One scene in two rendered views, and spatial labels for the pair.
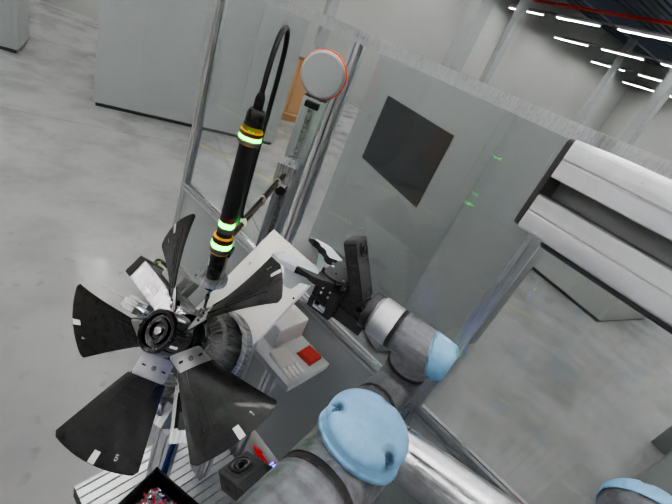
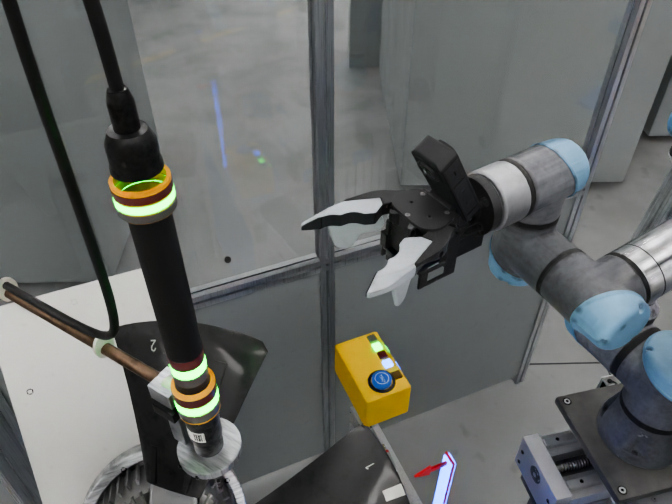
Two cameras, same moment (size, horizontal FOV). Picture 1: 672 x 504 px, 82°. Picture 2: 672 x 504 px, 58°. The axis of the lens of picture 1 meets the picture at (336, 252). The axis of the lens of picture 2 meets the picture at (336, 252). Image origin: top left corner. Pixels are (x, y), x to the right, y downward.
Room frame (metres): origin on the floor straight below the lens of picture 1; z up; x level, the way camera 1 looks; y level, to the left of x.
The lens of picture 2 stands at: (0.39, 0.45, 2.06)
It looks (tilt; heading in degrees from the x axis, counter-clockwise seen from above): 42 degrees down; 305
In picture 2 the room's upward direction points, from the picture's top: straight up
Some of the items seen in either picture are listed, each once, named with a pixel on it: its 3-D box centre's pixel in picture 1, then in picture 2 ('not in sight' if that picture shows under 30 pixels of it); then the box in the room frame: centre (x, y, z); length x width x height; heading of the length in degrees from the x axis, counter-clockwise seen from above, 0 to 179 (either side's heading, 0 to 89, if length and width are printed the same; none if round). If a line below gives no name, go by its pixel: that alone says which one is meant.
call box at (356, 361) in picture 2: not in sight; (370, 379); (0.78, -0.22, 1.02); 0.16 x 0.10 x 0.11; 149
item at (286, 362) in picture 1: (287, 363); not in sight; (1.15, 0.00, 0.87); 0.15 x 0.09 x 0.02; 55
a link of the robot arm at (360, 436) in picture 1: (346, 459); not in sight; (0.22, -0.08, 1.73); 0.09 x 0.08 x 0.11; 154
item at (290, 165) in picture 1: (288, 171); not in sight; (1.34, 0.28, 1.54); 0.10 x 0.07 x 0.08; 4
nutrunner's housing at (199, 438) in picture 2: (232, 203); (178, 328); (0.71, 0.24, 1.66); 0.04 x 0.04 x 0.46
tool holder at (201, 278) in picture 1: (217, 261); (196, 421); (0.72, 0.24, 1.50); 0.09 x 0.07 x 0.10; 4
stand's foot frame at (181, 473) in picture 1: (170, 492); not in sight; (0.95, 0.25, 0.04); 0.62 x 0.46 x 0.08; 149
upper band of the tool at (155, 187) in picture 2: (250, 136); (144, 193); (0.71, 0.24, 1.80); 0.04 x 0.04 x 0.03
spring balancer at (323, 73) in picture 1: (323, 74); not in sight; (1.43, 0.28, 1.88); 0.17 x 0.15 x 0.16; 59
